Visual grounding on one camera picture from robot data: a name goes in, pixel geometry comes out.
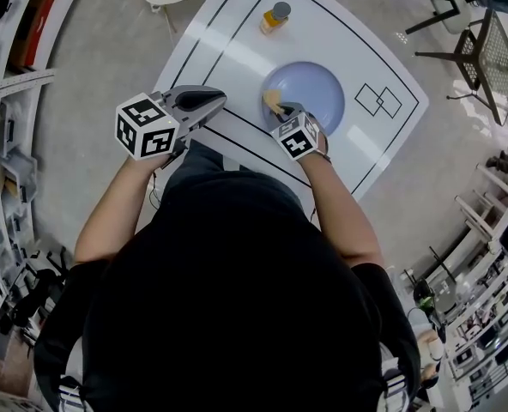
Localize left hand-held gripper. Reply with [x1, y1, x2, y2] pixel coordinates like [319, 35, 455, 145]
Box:
[115, 84, 228, 169]

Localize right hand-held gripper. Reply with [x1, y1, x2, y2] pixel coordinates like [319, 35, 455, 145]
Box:
[269, 101, 328, 161]

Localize beige fluffy fibre clump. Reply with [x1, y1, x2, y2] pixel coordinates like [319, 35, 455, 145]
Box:
[262, 88, 284, 114]

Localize blue big plate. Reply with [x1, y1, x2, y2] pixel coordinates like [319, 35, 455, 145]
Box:
[260, 61, 346, 137]

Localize person's left forearm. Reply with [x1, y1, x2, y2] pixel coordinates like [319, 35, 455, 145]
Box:
[73, 152, 173, 265]

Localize person's right forearm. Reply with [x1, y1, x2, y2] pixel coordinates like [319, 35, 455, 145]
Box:
[299, 154, 384, 270]

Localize person's dark trousers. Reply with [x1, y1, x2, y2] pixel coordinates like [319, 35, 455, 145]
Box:
[163, 139, 311, 205]

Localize yellow oil bottle black cap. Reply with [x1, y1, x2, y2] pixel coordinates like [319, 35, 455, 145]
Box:
[259, 1, 293, 37]

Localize red cardboard box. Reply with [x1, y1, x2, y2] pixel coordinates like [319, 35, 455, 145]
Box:
[11, 0, 62, 69]

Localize white shelving unit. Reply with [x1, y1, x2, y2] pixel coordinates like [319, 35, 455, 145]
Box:
[0, 0, 93, 360]

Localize grey chair black legs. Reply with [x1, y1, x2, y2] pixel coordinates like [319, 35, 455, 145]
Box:
[381, 0, 487, 35]

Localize person's black shirt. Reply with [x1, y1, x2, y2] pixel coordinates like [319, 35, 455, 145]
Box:
[33, 169, 422, 412]

